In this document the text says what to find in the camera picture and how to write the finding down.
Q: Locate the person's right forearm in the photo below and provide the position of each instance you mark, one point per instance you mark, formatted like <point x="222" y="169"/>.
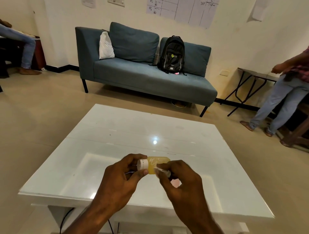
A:
<point x="200" y="223"/>

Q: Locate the black backpack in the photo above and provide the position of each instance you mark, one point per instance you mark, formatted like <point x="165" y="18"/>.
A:
<point x="171" y="55"/>

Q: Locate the small white wall paper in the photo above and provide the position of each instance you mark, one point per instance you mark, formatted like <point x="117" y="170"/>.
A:
<point x="88" y="3"/>

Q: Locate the cream wall socket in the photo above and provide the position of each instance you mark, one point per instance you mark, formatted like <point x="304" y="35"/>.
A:
<point x="224" y="72"/>

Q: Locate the curled white wall paper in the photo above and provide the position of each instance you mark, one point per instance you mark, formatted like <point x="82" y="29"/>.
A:
<point x="259" y="9"/>

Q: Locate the white pillow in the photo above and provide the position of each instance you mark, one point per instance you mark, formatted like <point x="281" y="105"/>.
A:
<point x="106" y="48"/>

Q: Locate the person's right hand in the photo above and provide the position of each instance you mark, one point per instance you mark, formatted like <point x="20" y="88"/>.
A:
<point x="185" y="190"/>

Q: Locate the person's left forearm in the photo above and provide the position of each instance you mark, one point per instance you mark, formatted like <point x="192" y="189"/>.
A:
<point x="89" y="220"/>

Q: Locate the white glossy coffee table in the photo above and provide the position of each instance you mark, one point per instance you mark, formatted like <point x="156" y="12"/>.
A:
<point x="135" y="135"/>

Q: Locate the dark folding table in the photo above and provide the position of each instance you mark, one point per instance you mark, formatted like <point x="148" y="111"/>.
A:
<point x="248" y="84"/>

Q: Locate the large white wall chart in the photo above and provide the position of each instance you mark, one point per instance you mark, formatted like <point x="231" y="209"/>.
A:
<point x="183" y="10"/>

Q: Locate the person's right thumb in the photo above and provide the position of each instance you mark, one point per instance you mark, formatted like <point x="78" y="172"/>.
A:
<point x="164" y="180"/>

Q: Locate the person's left thumb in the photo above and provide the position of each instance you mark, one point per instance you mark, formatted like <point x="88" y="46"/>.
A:
<point x="138" y="174"/>

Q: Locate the round metal object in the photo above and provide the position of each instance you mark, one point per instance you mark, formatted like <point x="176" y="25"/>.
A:
<point x="179" y="104"/>

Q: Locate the large blue-grey back cushion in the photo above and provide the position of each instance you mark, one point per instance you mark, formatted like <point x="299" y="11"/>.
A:
<point x="134" y="43"/>

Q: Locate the blue-grey fabric sofa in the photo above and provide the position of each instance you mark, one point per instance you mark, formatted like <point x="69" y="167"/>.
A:
<point x="149" y="77"/>

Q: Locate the white wall switch plate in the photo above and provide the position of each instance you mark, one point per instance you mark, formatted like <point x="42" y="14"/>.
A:
<point x="116" y="2"/>

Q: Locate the small yellow bottle white cap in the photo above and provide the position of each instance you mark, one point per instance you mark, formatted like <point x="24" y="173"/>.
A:
<point x="154" y="164"/>

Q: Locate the small blue-grey back cushion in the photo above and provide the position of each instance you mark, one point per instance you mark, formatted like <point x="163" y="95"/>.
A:
<point x="196" y="59"/>

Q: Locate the person's left hand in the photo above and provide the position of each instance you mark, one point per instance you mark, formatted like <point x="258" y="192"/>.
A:
<point x="113" y="188"/>

